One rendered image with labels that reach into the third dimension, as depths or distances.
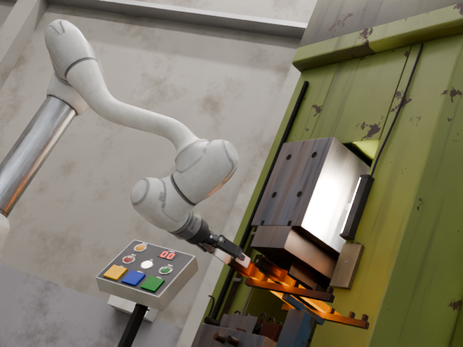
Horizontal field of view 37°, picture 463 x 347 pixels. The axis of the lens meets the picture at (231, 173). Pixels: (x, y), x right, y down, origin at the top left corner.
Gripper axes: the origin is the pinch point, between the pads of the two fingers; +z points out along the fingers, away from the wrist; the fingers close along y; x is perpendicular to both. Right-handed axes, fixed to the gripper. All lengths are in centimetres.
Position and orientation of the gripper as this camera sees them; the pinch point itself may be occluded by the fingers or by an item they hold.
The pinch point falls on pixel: (233, 257)
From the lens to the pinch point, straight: 200.5
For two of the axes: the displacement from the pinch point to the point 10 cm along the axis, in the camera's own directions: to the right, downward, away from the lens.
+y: 7.4, 0.4, -6.8
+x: 3.6, -8.7, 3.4
